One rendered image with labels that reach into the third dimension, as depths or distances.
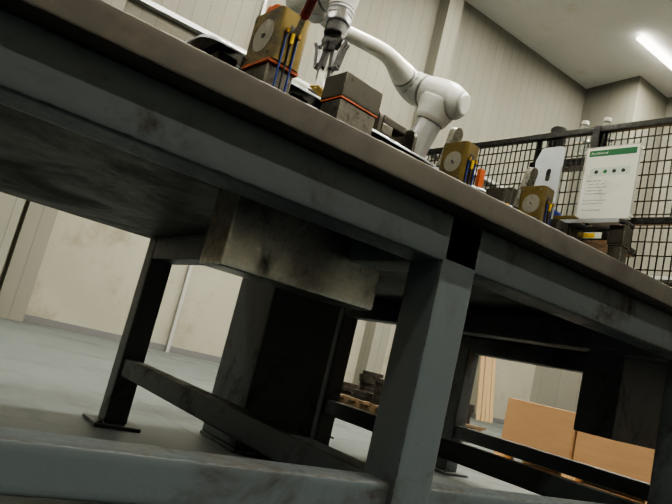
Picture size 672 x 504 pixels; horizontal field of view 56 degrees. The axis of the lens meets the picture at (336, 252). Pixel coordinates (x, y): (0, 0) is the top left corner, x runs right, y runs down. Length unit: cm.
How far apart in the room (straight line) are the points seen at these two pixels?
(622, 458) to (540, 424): 58
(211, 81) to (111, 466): 46
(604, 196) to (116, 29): 218
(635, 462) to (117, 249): 609
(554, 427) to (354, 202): 367
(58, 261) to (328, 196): 718
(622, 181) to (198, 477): 213
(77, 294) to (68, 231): 75
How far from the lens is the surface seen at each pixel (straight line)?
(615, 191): 265
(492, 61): 1229
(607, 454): 429
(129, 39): 76
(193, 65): 78
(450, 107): 248
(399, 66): 252
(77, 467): 80
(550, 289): 122
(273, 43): 135
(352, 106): 150
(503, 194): 192
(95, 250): 806
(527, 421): 460
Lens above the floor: 39
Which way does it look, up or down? 10 degrees up
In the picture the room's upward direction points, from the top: 14 degrees clockwise
